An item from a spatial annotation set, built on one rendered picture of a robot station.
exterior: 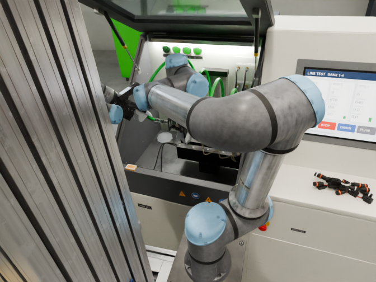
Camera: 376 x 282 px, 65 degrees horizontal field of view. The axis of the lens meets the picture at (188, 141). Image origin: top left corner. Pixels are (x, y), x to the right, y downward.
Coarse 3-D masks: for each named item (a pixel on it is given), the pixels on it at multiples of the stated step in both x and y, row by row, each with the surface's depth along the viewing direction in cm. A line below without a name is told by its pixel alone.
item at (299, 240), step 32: (288, 32) 118; (320, 32) 115; (352, 32) 111; (288, 64) 123; (288, 160) 138; (320, 160) 133; (352, 160) 128; (288, 224) 131; (320, 224) 124; (352, 224) 118; (256, 256) 152; (288, 256) 143; (320, 256) 135; (352, 256) 128
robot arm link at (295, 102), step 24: (264, 96) 52; (288, 96) 53; (312, 96) 55; (288, 120) 53; (312, 120) 56; (288, 144) 59; (264, 168) 67; (240, 192) 79; (264, 192) 75; (240, 216) 83; (264, 216) 86
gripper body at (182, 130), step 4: (168, 120) 107; (172, 120) 106; (168, 124) 108; (172, 124) 109; (176, 124) 108; (168, 128) 109; (176, 128) 108; (180, 128) 107; (184, 128) 107; (180, 132) 108; (184, 132) 108
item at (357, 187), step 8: (320, 176) 127; (320, 184) 123; (328, 184) 123; (336, 184) 122; (344, 184) 122; (352, 184) 121; (360, 184) 121; (336, 192) 121; (344, 192) 121; (352, 192) 120; (368, 192) 119; (368, 200) 116
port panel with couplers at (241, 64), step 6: (234, 60) 152; (240, 60) 151; (246, 60) 150; (252, 60) 149; (234, 66) 154; (240, 66) 153; (246, 66) 151; (252, 66) 150; (234, 72) 156; (240, 72) 155; (246, 72) 153; (252, 72) 152; (234, 78) 158; (240, 78) 157; (246, 78) 155; (252, 78) 154; (234, 84) 160; (240, 84) 159; (246, 84) 157; (240, 90) 161
